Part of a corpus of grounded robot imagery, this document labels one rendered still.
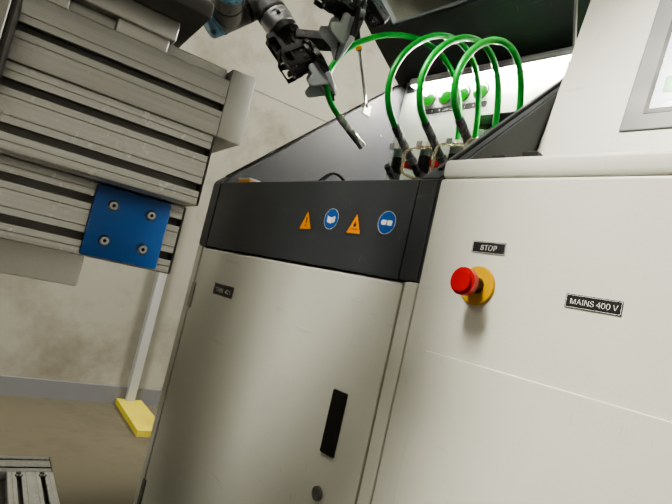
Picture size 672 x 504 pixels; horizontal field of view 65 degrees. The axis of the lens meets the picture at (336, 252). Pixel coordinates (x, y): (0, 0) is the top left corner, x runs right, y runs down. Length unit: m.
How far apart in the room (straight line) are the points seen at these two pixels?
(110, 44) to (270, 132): 2.39
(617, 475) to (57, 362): 2.47
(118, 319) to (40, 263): 2.02
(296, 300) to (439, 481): 0.41
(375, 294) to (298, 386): 0.22
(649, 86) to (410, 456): 0.70
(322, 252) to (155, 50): 0.45
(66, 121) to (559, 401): 0.62
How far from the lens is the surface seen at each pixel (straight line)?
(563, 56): 1.45
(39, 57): 0.66
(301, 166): 1.46
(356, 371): 0.85
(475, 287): 0.69
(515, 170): 0.74
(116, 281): 2.76
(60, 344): 2.77
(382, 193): 0.88
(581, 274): 0.67
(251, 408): 1.05
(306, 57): 1.32
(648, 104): 1.01
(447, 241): 0.77
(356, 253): 0.88
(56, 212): 0.69
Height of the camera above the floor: 0.75
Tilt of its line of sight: 5 degrees up
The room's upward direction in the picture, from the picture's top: 13 degrees clockwise
